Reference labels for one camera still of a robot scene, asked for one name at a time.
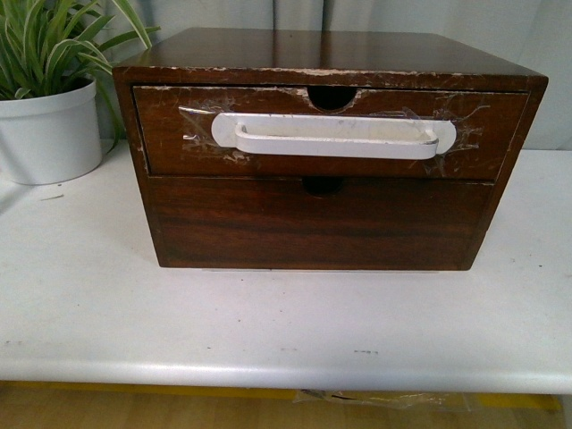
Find clear plastic tape piece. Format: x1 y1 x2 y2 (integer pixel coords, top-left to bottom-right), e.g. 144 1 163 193
293 389 477 412

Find wooden drawer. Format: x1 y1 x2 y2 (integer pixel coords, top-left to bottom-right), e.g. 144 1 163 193
133 86 528 180
146 177 492 271

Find green striped spider plant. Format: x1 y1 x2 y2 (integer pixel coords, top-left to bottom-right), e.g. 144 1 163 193
1 0 161 144

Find yellow floor tape strip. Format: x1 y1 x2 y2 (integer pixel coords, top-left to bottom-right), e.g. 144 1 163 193
1 381 562 411

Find white plant pot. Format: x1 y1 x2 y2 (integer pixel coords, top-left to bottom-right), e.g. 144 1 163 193
1 80 103 185

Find dark wooden drawer cabinet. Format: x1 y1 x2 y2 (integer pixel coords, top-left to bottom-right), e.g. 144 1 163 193
113 29 548 270

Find white drawer handle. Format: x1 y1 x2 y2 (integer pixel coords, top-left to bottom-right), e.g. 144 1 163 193
211 113 457 160

